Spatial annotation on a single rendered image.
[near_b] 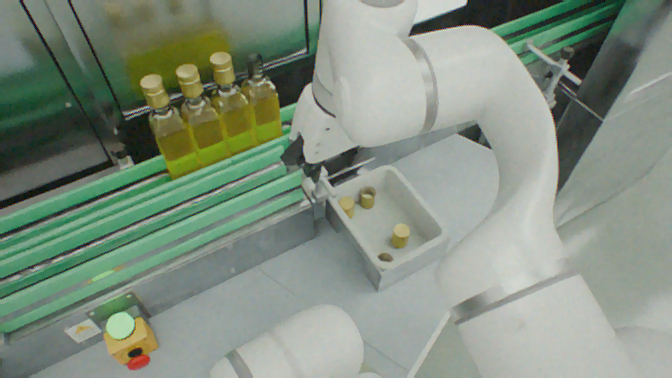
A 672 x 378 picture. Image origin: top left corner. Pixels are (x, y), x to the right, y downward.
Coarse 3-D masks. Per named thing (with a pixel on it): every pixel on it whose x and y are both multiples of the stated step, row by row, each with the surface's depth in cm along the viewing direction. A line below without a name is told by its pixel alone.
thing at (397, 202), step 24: (384, 168) 106; (336, 192) 102; (360, 192) 107; (384, 192) 110; (408, 192) 103; (360, 216) 106; (384, 216) 106; (408, 216) 106; (432, 216) 98; (360, 240) 94; (384, 240) 102; (432, 240) 94; (384, 264) 91
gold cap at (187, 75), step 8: (184, 64) 77; (192, 64) 77; (176, 72) 76; (184, 72) 76; (192, 72) 76; (184, 80) 76; (192, 80) 76; (200, 80) 78; (184, 88) 77; (192, 88) 77; (200, 88) 79; (192, 96) 78
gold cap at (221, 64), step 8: (216, 56) 78; (224, 56) 78; (216, 64) 77; (224, 64) 77; (216, 72) 79; (224, 72) 79; (232, 72) 80; (216, 80) 80; (224, 80) 80; (232, 80) 81
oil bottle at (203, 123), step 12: (204, 96) 83; (180, 108) 83; (192, 108) 81; (204, 108) 81; (192, 120) 81; (204, 120) 82; (216, 120) 83; (192, 132) 82; (204, 132) 84; (216, 132) 85; (204, 144) 86; (216, 144) 87; (204, 156) 88; (216, 156) 89; (228, 156) 91
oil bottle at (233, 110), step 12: (216, 96) 83; (228, 96) 83; (240, 96) 84; (216, 108) 84; (228, 108) 83; (240, 108) 84; (228, 120) 85; (240, 120) 87; (228, 132) 87; (240, 132) 89; (252, 132) 90; (228, 144) 90; (240, 144) 91; (252, 144) 92
